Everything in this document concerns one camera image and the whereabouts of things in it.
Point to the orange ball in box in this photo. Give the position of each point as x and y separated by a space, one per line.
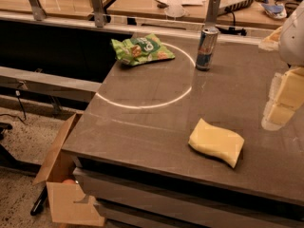
69 181

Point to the metal bracket middle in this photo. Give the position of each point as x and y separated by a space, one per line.
99 14

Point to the white power strip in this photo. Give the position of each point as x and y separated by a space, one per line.
233 5

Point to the metal bracket left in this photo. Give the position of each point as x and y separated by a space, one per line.
38 12

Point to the yellow sponge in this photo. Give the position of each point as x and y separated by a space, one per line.
216 142

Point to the metal bracket right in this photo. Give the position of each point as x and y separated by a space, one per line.
212 13

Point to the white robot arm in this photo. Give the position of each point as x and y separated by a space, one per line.
291 41

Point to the metal bracket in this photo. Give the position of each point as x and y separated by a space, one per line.
99 14
212 13
38 12

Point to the cardboard box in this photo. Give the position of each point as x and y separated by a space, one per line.
67 201

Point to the grey drawer front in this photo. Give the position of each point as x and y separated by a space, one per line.
147 206

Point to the blue white object on desk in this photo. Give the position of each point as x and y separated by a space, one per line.
275 11

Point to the white face mask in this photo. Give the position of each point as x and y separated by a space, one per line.
175 11

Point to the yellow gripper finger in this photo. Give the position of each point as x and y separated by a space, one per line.
270 43
286 96

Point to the green rice chip bag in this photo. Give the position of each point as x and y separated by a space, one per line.
141 50

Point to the blue silver energy drink can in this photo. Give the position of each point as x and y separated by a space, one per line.
207 42

